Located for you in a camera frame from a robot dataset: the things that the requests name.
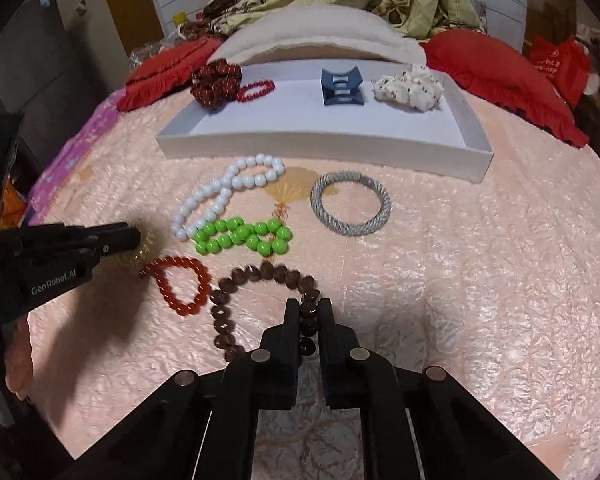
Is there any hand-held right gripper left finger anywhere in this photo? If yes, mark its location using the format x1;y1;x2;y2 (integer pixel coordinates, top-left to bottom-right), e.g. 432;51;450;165
62;299;301;480

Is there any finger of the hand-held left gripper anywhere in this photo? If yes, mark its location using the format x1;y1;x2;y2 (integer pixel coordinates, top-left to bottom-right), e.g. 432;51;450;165
55;223;142;261

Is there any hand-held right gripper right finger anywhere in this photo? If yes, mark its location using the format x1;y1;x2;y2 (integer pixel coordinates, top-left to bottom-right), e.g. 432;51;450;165
317;299;561;480

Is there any gold ring bangle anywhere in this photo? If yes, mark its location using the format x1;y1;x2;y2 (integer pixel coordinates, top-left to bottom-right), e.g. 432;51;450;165
115;220;159;265

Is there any brown bead bracelet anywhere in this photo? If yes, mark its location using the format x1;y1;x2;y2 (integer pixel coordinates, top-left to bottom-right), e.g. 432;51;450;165
209;261;322;364

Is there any white bead necklace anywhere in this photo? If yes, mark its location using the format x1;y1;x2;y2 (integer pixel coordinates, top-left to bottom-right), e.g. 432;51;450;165
171;154;287;242

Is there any orange-red bead bracelet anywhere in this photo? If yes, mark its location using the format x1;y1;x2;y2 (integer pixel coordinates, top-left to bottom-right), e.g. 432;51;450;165
139;256;212;317

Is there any green bead bracelet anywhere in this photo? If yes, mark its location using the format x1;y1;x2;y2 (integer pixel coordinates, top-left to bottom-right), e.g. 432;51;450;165
193;216;294;256

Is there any silver woven bangle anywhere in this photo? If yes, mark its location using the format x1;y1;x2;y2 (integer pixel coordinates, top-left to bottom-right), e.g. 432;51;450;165
310;171;393;236

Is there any white shallow tray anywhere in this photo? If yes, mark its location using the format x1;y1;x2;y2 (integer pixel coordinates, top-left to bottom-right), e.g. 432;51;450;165
156;57;495;184

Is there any person's left hand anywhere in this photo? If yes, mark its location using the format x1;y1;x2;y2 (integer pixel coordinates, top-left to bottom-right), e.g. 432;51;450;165
5;310;34;402

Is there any orange basket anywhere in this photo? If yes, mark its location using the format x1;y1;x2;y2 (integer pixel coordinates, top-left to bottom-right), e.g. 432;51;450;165
0;180;31;231

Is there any purple patterned sheet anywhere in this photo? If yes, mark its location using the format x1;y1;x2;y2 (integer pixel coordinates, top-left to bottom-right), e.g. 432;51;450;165
22;100;124;226

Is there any pink quilted bedspread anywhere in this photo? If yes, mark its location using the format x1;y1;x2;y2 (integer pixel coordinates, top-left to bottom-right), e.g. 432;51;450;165
7;80;600;480

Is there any red fringed pillow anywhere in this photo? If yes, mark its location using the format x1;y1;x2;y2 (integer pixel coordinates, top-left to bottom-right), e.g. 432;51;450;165
116;37;226;112

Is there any grey cabinet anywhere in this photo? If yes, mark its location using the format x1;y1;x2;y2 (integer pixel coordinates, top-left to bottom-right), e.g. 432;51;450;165
0;0;107;161

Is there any dark red dotted scrunchie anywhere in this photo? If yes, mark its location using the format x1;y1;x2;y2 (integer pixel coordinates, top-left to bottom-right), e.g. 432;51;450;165
190;59;244;110

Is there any clear plastic packaging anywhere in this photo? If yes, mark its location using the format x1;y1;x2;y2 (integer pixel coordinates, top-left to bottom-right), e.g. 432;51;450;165
127;40;171;69

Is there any yellow wooden door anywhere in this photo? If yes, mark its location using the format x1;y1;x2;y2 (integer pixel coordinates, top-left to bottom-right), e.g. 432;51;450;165
104;0;164;44

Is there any cream printed scrunchie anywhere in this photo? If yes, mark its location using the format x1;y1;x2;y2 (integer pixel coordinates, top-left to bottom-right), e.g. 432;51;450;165
371;64;447;113

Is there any white pillow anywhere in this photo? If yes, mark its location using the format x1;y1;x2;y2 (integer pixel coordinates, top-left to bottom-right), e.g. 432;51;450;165
212;2;429;68

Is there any red ruffled pillow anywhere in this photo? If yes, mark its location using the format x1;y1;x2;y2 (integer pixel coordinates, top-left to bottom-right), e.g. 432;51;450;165
420;29;591;149

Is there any red shopping bag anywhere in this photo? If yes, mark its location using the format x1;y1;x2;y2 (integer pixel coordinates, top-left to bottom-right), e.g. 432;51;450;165
529;35;592;109

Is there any cardboard box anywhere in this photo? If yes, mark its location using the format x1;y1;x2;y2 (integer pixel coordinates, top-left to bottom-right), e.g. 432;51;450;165
525;0;577;56

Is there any small red bead bracelet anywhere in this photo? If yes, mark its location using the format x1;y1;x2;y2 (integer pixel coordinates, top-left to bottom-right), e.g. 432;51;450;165
235;79;276;104

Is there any blue bracelet stand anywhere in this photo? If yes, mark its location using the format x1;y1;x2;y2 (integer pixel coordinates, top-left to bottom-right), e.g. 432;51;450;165
321;67;367;109

